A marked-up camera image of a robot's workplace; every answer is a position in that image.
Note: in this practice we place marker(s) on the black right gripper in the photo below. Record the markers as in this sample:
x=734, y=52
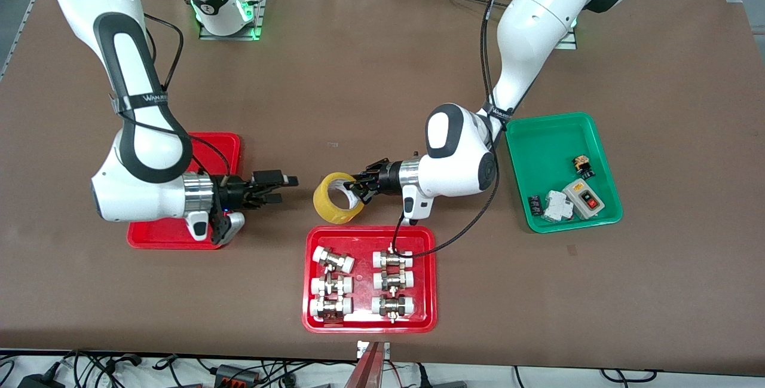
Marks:
x=234, y=192

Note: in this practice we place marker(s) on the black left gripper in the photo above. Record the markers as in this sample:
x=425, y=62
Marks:
x=387, y=177

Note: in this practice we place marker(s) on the yellow tape roll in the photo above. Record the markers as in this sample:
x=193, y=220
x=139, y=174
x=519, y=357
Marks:
x=326, y=208

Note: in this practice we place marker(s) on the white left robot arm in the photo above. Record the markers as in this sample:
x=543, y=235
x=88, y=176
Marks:
x=538, y=11

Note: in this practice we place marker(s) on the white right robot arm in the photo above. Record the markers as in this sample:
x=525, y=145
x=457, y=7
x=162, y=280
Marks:
x=137, y=196

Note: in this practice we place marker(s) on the empty red plastic tray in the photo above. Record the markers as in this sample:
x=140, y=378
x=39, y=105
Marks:
x=224, y=140

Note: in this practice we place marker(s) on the red tray with fittings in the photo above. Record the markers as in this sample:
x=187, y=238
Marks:
x=427, y=280

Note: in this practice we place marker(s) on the green plastic tray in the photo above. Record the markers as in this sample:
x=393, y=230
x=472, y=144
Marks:
x=556, y=167

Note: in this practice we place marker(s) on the metal fitting with white caps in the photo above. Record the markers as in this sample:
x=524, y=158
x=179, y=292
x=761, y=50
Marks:
x=330, y=285
x=333, y=259
x=393, y=259
x=330, y=308
x=393, y=306
x=393, y=281

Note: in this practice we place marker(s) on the small black terminal block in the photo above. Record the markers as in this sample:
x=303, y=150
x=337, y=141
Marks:
x=535, y=205

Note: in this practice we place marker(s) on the grey connector box orange levers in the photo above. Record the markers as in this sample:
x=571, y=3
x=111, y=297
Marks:
x=236, y=375

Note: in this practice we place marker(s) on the white circuit breaker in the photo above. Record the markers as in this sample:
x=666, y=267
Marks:
x=559, y=205

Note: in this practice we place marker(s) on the small black yellow transformer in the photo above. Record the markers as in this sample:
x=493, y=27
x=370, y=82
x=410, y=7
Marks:
x=586, y=165

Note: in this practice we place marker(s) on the black power adapter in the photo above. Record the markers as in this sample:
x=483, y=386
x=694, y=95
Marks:
x=42, y=382

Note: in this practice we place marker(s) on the small silver bracket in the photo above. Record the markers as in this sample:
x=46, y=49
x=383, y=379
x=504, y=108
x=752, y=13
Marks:
x=361, y=349

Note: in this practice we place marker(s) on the red metal camera stand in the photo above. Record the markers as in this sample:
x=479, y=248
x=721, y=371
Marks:
x=366, y=370

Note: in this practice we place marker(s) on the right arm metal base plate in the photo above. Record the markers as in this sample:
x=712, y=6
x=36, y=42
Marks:
x=258, y=5

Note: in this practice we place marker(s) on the grey switch box red button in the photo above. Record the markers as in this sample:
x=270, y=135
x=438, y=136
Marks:
x=581, y=192

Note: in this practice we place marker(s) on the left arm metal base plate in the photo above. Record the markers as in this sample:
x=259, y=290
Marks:
x=568, y=42

